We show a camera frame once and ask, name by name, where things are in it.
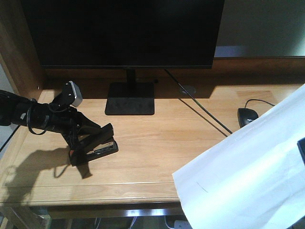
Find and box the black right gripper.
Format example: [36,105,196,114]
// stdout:
[297,138,305,164]

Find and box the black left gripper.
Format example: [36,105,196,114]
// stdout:
[46,103,101,179]

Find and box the black orange stapler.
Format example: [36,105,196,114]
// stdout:
[80,123,119,162]

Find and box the white paper sheet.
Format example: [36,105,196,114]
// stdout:
[173,87,305,229]

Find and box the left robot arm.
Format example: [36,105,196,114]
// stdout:
[0,90,102,166]

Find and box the wooden desk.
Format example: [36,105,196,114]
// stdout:
[0,0,305,216]

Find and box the black computer mouse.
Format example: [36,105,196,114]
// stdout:
[237,108,258,128]

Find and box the black computer monitor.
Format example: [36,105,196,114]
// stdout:
[21,0,224,115]

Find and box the white power strip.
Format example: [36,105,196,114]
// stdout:
[164,216,192,229]

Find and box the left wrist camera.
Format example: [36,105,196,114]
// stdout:
[52,81,82,111]

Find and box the black monitor cable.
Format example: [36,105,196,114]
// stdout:
[163,69,233,137]

